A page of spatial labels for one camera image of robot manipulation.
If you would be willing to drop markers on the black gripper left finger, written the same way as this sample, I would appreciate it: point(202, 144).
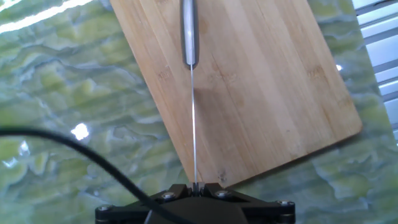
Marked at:
point(124, 213)

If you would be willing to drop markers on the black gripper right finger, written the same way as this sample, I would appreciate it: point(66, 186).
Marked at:
point(267, 211)

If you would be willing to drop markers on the stainless steel cleaver knife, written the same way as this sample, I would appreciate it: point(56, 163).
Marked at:
point(189, 37)

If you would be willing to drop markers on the bamboo cutting board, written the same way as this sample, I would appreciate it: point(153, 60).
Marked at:
point(264, 93)

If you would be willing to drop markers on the green marble pattern mat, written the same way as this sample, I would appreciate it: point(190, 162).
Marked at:
point(77, 77)

